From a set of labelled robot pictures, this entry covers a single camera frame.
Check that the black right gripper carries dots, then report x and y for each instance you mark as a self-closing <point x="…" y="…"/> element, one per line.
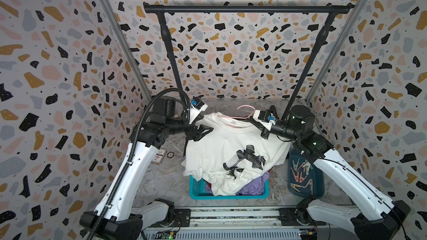
<point x="266" y="133"/>

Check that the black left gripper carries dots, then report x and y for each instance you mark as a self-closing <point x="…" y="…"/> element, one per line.
<point x="199" y="133"/>

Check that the pink wire hanger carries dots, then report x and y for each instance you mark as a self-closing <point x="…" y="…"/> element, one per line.
<point x="242" y="112"/>

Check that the white printed t-shirt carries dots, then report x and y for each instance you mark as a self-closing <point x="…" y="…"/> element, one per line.
<point x="232" y="155"/>

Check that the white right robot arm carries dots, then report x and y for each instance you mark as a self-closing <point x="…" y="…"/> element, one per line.
<point x="374" y="216"/>

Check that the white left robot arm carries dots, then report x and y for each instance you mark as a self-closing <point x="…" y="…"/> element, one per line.
<point x="112" y="218"/>

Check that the small card box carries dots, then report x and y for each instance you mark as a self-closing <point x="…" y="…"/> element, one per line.
<point x="159" y="156"/>

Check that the dark teal clothespin bin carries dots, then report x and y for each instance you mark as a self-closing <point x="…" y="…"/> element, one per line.
<point x="304" y="179"/>

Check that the teal laundry basket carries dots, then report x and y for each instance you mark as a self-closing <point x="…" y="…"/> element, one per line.
<point x="198" y="191"/>

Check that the purple garment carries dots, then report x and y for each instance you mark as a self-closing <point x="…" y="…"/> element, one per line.
<point x="256" y="187"/>

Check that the dark grey clothes rack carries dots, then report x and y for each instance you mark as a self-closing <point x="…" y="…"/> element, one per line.
<point x="332" y="11"/>

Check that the aluminium corner profile right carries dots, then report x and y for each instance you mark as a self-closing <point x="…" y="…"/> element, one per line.
<point x="346" y="30"/>

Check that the aluminium corner profile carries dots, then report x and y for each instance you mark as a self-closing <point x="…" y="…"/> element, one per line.
<point x="116" y="29"/>
<point x="346" y="30"/>

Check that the aluminium corner profile left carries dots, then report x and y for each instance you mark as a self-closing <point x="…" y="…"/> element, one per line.
<point x="116" y="29"/>

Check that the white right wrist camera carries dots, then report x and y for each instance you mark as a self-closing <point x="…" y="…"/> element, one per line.
<point x="265" y="118"/>

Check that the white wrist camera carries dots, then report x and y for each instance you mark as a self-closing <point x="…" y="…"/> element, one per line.
<point x="197" y="105"/>
<point x="265" y="118"/>

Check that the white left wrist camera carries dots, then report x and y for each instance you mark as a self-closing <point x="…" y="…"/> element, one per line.
<point x="197" y="105"/>

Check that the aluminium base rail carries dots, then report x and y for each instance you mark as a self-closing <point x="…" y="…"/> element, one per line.
<point x="219" y="223"/>

